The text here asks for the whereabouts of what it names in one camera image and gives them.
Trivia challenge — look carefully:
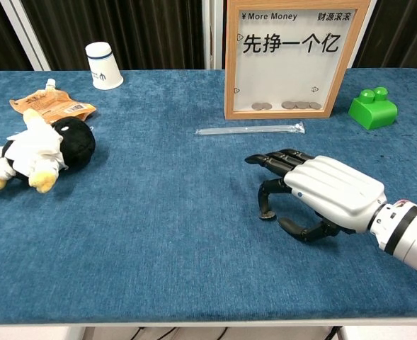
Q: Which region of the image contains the black white plush toy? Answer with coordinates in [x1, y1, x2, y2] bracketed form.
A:
[0, 108, 97, 194]

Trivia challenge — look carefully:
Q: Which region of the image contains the orange spout pouch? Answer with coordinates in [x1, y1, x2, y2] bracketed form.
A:
[9, 78, 98, 125]

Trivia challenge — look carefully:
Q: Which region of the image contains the plastic wrapped straw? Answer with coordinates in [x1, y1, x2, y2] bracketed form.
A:
[194, 121, 306, 136]

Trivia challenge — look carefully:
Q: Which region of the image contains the white paper cup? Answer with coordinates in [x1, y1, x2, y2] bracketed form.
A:
[85, 41, 125, 91]

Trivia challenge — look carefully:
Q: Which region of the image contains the blue table cloth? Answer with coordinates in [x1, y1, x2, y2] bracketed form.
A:
[0, 69, 417, 325]

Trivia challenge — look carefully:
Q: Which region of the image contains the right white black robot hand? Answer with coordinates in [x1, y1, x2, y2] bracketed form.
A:
[244, 148, 387, 244]

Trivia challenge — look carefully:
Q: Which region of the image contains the white partition post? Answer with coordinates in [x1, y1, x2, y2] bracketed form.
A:
[201, 0, 227, 70]
[0, 0, 52, 71]

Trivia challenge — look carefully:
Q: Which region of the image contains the wooden frame money box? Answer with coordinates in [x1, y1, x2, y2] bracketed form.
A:
[224, 0, 372, 120]

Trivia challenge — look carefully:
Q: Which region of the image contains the green toy brick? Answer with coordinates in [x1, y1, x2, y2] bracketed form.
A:
[348, 86, 399, 131]

